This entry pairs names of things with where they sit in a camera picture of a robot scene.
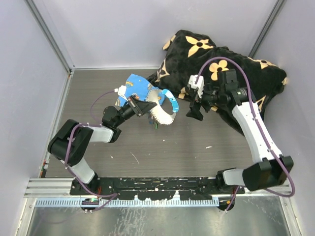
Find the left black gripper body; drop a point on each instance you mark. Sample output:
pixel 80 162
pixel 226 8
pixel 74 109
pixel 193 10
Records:
pixel 133 103

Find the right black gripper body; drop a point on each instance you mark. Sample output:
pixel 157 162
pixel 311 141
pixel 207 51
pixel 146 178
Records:
pixel 206 97

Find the white blue large keyring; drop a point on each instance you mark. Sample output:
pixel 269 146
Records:
pixel 159 114

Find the bunch of coloured keys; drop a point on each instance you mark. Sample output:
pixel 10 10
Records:
pixel 153 122

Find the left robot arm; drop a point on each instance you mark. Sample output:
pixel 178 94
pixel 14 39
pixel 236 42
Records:
pixel 71 141

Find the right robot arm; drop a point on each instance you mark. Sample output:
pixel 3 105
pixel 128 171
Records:
pixel 270 168

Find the blue space print cloth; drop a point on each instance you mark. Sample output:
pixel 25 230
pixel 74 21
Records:
pixel 138 87

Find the black floral plush pillow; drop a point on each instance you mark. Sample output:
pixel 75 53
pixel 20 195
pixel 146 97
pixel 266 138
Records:
pixel 186 52

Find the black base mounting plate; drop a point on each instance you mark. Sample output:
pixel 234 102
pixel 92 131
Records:
pixel 160 188

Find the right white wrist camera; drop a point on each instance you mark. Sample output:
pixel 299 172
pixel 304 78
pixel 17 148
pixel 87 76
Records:
pixel 196 83

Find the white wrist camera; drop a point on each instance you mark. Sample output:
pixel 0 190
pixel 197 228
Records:
pixel 121 91
pixel 196 83

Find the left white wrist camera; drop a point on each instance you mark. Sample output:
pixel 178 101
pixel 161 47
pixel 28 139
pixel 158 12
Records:
pixel 121 91

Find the aluminium frame rail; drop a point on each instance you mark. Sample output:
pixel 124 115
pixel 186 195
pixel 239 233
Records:
pixel 58 187

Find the slotted cable duct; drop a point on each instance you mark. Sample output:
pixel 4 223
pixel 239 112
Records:
pixel 94 202

